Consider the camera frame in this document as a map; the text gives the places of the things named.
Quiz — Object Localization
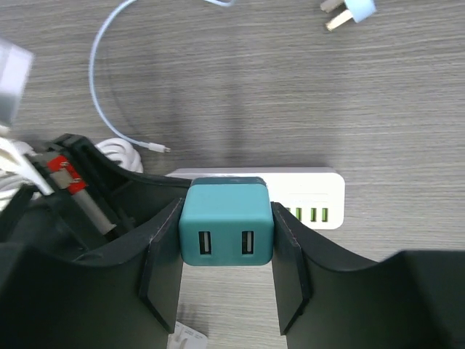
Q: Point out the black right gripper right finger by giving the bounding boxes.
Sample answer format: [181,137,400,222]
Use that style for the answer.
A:
[272,203,464,348]

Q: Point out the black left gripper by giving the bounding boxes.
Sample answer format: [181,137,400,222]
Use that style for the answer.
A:
[1,135,190,262]

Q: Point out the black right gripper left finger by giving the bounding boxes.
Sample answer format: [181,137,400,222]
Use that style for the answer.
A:
[1,198,184,348]

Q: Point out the teal plug adapter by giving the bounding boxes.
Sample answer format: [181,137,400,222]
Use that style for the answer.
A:
[179,177,274,266]

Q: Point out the white power strip green ports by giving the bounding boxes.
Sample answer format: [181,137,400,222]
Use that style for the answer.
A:
[168,167,345,230]

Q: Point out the white cube socket plain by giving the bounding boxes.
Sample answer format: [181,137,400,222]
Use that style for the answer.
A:
[167,321,208,349]

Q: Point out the white bundled cable with plug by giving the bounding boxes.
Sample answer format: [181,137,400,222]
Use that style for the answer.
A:
[0,136,145,212]

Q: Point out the light blue power cable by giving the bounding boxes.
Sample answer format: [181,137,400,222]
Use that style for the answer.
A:
[89,0,377,153]

